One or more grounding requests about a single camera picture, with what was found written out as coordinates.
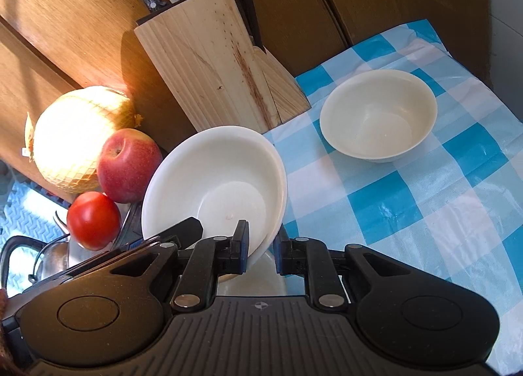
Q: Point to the wooden knife block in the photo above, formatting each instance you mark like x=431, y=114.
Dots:
x=212, y=57

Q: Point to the yellow pomelo in net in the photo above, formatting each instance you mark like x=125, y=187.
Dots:
x=69, y=143

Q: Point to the white floral plate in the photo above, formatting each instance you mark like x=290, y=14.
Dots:
x=261, y=282

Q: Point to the red tomato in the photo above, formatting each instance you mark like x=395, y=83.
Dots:
x=94, y=220

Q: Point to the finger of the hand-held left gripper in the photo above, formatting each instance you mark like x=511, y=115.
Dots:
x=122, y=249
x=184, y=231

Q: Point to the steel kettle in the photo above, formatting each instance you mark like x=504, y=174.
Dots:
x=49, y=263

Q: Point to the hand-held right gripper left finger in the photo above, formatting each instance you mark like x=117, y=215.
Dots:
x=244, y=246

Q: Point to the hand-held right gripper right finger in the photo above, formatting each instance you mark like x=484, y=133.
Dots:
x=279, y=254

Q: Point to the large cream bowl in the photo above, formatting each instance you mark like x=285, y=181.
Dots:
x=378, y=122

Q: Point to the red apple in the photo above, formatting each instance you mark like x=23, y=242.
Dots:
x=128, y=165

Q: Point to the black scissors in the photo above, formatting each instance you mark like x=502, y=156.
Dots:
x=247, y=4

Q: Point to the blue foam floor mat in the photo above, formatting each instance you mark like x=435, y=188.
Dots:
x=24, y=212

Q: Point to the small cream bowl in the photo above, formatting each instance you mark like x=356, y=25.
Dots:
x=212, y=180

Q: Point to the blue white checkered tablecloth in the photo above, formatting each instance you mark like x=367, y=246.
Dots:
x=408, y=204

